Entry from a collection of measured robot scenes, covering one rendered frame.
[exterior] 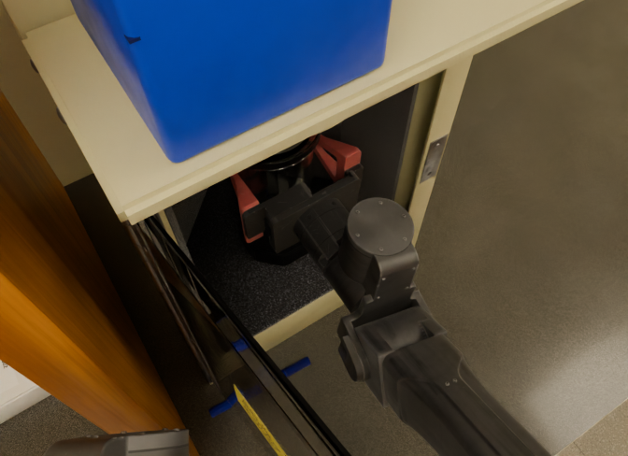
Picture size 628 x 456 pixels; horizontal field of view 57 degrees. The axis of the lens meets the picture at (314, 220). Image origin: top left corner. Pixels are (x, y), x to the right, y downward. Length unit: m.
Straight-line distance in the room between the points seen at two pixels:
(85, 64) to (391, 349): 0.34
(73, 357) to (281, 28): 0.22
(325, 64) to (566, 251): 0.73
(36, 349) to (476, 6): 0.27
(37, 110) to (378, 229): 0.58
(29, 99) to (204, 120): 0.69
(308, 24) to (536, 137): 0.84
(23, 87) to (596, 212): 0.84
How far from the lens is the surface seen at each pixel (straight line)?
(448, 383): 0.47
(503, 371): 0.82
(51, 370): 0.36
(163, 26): 0.18
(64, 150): 0.98
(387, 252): 0.47
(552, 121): 1.07
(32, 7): 0.30
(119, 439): 0.30
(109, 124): 0.25
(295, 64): 0.22
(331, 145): 0.62
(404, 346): 0.52
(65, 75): 0.27
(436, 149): 0.61
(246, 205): 0.57
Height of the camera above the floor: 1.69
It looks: 59 degrees down
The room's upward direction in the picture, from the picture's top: straight up
